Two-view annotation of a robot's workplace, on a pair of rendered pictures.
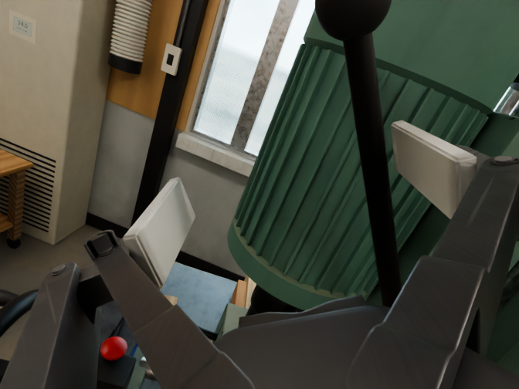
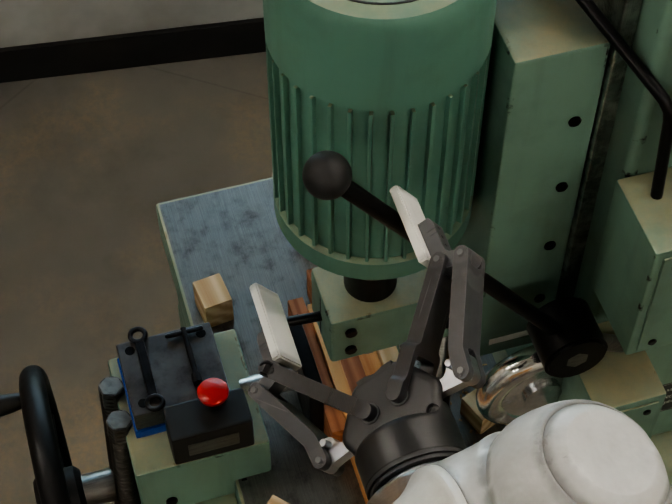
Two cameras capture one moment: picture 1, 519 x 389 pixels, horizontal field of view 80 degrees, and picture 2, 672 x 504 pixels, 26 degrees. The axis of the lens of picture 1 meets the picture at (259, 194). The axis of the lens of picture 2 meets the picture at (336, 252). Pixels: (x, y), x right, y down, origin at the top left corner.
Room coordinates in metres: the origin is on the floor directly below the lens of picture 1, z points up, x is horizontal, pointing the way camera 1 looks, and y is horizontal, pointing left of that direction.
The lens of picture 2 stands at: (-0.46, 0.10, 2.22)
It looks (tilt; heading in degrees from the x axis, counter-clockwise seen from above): 54 degrees down; 350
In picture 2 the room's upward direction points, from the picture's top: straight up
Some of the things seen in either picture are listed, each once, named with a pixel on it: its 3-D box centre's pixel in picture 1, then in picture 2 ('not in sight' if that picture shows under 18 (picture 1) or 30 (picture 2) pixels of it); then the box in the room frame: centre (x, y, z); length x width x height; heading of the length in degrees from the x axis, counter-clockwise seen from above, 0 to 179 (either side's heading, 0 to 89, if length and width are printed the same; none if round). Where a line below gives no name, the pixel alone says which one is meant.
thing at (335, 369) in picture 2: not in sight; (343, 403); (0.28, -0.04, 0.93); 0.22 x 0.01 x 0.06; 7
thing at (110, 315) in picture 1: (101, 339); (183, 390); (0.28, 0.12, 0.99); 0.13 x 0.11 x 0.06; 7
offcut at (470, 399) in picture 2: not in sight; (481, 409); (0.31, -0.20, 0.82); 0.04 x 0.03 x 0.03; 28
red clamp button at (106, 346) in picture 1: (113, 348); (212, 392); (0.26, 0.09, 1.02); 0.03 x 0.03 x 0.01
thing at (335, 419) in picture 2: not in sight; (317, 375); (0.32, -0.02, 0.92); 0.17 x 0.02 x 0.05; 7
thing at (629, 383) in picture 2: not in sight; (604, 397); (0.19, -0.27, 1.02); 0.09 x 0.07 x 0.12; 7
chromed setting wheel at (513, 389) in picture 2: not in sight; (537, 384); (0.21, -0.21, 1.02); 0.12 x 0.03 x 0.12; 97
